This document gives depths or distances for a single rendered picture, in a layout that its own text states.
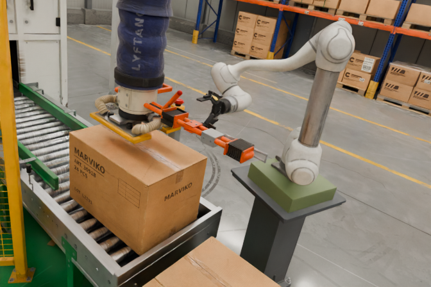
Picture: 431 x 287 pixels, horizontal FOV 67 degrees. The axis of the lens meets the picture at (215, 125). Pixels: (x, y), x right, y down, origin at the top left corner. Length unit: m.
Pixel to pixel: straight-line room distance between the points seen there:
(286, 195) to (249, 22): 8.03
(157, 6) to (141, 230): 0.97
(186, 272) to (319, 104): 0.97
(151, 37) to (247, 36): 8.14
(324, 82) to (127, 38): 0.86
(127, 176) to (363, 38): 8.65
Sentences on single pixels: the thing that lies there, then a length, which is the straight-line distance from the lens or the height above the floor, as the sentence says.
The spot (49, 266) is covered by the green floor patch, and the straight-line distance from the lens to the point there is 2.42.
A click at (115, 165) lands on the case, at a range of 1.54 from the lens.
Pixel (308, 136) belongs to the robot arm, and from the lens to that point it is 1.60.
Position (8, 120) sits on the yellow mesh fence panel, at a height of 1.02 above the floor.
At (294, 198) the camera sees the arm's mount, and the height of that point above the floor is 0.84.
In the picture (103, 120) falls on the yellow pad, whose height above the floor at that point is 1.09.
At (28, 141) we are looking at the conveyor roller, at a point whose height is 0.54.
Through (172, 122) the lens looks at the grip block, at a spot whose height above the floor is 1.20.
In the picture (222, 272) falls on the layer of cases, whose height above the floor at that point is 0.54.
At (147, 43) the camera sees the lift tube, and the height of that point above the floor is 1.48.
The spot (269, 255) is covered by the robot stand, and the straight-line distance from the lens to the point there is 2.12.
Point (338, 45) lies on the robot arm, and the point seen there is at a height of 1.61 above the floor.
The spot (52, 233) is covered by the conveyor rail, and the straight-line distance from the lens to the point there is 1.96.
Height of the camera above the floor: 1.75
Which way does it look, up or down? 23 degrees down
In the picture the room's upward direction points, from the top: 10 degrees clockwise
